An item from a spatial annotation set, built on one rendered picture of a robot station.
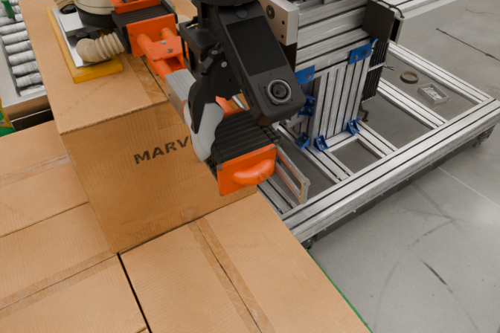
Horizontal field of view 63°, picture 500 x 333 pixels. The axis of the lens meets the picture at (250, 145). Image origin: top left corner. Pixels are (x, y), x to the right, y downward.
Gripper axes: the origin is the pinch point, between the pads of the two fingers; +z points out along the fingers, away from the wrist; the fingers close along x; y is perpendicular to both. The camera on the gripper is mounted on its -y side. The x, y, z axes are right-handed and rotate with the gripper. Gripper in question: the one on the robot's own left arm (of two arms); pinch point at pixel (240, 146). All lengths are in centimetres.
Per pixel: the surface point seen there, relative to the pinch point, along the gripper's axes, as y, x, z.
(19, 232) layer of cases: 48, 39, 53
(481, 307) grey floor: -14, -87, 108
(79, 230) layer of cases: 41, 26, 53
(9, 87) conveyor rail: 107, 34, 48
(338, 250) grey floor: 28, -56, 108
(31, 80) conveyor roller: 116, 28, 53
